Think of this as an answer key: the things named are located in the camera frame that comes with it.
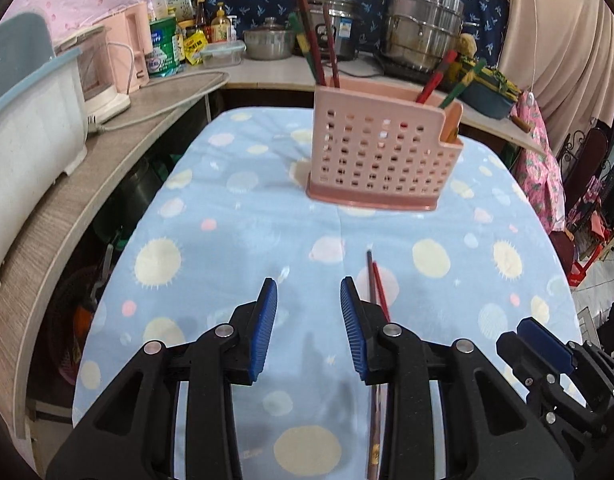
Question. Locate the pink floral cloth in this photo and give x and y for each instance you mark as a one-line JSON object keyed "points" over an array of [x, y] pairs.
{"points": [[537, 160]]}

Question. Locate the large steel steamer pot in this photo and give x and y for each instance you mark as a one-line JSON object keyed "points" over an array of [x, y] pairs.
{"points": [[422, 25]]}

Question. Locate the steel rice cooker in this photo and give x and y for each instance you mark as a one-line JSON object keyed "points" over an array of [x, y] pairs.
{"points": [[344, 25]]}

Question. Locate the yellow packet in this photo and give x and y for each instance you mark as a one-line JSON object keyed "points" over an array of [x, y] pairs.
{"points": [[196, 47]]}

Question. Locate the white mini oven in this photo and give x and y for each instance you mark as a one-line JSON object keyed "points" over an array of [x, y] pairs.
{"points": [[99, 80]]}

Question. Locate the green chopstick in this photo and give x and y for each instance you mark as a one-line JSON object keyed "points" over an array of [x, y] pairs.
{"points": [[296, 30]]}

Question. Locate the glass food container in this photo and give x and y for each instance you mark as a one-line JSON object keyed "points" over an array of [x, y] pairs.
{"points": [[222, 55]]}

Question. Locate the grey-blue plastic board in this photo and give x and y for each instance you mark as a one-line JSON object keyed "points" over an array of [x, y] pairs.
{"points": [[17, 45]]}

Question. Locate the yellow oil bottle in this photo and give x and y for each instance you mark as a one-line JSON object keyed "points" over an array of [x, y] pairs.
{"points": [[220, 25]]}

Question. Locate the blue planet print tablecloth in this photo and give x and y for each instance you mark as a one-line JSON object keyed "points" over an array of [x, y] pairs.
{"points": [[212, 240]]}

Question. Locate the ginger root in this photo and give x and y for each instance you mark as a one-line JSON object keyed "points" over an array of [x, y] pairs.
{"points": [[468, 45]]}

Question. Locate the wrought metal chair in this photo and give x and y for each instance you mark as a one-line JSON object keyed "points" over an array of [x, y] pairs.
{"points": [[584, 160]]}

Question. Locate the white carton box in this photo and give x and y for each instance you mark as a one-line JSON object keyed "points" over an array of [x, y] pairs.
{"points": [[172, 6]]}

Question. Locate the chopsticks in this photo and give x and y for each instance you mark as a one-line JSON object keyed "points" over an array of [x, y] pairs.
{"points": [[309, 35], [464, 82]]}

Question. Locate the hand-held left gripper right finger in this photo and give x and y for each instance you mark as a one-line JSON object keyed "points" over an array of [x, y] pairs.
{"points": [[354, 335]]}

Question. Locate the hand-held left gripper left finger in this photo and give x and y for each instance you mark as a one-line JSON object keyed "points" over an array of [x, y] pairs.
{"points": [[264, 330]]}

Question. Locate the small steel pot with lid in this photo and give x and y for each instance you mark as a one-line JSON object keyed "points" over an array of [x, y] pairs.
{"points": [[268, 40]]}

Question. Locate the black induction cooker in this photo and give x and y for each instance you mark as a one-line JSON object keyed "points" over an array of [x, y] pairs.
{"points": [[402, 70]]}

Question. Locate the red plastic stool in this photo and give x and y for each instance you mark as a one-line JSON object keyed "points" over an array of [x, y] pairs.
{"points": [[594, 255]]}

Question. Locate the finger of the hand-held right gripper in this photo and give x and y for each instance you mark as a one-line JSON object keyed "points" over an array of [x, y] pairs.
{"points": [[544, 342], [512, 347]]}

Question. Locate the beige curtain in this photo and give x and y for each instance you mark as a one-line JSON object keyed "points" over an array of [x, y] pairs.
{"points": [[562, 20]]}

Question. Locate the dark red chopstick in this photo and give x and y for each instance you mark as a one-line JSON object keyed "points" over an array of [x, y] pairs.
{"points": [[331, 45]]}

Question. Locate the white plastic tub blue rim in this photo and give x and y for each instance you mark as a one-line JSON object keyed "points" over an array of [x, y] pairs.
{"points": [[32, 135]]}

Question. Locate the green tin can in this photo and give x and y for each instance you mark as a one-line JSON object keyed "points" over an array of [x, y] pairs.
{"points": [[164, 47]]}

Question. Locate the blue dish tray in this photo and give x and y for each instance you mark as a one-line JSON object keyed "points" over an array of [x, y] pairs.
{"points": [[489, 100]]}

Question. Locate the dark sauce bottle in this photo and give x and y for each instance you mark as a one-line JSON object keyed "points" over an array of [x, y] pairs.
{"points": [[201, 12]]}

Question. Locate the brown chopstick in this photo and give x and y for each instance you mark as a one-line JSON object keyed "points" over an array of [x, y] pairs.
{"points": [[373, 435]]}

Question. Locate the pink perforated utensil holder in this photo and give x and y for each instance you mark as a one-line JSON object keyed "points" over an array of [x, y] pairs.
{"points": [[377, 150]]}

